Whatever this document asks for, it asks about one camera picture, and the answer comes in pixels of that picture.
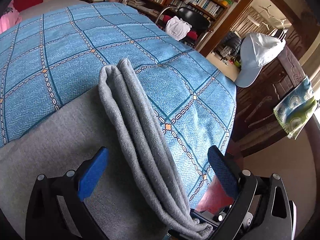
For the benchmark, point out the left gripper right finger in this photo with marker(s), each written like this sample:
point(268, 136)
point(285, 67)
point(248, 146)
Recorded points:
point(261, 208)

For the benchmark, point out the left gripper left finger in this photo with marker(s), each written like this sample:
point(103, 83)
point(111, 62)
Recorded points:
point(45, 219)

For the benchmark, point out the grey sweat pants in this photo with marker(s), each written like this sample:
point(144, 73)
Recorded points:
point(141, 183)

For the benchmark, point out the dark wooden footboard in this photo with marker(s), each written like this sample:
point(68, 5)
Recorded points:
point(255, 125)

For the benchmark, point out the green blue patterned towel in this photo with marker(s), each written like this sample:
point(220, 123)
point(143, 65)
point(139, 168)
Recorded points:
point(296, 109)

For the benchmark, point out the blue checked bedspread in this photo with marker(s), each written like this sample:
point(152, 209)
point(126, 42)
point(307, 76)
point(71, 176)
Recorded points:
point(51, 59)

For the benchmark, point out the light blue cap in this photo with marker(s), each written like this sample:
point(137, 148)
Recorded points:
point(256, 51)

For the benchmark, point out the black office chair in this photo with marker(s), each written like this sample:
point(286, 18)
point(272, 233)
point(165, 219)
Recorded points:
point(200, 24)

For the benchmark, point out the pink blanket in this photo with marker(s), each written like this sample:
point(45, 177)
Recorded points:
point(10, 18)

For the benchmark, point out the white bag on chair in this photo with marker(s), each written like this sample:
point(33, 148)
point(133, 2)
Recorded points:
point(177, 28)

